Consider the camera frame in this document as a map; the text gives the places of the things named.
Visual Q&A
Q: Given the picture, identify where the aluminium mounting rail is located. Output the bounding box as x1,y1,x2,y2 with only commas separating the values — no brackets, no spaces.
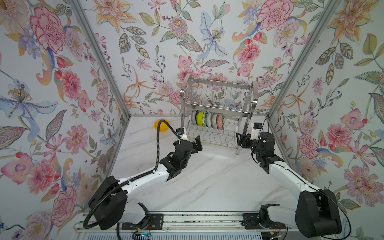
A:
72,210,331,234

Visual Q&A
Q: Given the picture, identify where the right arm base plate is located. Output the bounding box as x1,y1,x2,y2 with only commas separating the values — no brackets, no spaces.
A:
241,213,287,230

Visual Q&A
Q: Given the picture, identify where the green leaf pattern bowl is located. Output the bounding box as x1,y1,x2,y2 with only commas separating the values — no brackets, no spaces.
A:
203,111,208,127

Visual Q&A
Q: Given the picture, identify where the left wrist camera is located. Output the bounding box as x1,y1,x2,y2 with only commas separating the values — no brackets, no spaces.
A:
176,128,188,141

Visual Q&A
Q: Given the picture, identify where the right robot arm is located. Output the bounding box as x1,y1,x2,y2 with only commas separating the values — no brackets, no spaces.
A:
236,132,342,238

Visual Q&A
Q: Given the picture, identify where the yellow plastic bowl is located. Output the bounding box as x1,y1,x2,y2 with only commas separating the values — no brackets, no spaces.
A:
154,119,170,133

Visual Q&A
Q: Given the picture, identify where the black white patterned bowl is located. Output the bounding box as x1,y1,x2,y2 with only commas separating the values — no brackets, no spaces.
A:
191,110,198,126

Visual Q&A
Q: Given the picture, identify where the silver two-tier dish rack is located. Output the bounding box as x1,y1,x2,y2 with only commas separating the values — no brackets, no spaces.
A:
180,74,258,155

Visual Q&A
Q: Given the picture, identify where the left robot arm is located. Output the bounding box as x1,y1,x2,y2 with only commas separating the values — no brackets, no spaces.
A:
83,136,203,230

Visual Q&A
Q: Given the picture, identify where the lime green plastic bowl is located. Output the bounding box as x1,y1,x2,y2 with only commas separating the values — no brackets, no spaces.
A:
196,111,204,127

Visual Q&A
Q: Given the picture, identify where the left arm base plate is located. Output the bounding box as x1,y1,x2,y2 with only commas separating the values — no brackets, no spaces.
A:
121,214,164,231

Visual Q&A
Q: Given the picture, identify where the pale green glass bowl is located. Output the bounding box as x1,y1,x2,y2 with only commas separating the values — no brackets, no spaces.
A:
207,112,212,128

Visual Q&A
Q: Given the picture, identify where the purple striped glass bowl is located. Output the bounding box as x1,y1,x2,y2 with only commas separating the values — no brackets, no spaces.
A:
211,114,218,129

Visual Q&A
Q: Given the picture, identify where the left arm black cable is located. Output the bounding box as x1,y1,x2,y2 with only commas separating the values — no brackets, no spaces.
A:
83,119,182,240

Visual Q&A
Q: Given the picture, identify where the speckled dark patterned bowl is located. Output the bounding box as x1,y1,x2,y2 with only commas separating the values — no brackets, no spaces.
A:
217,114,225,130

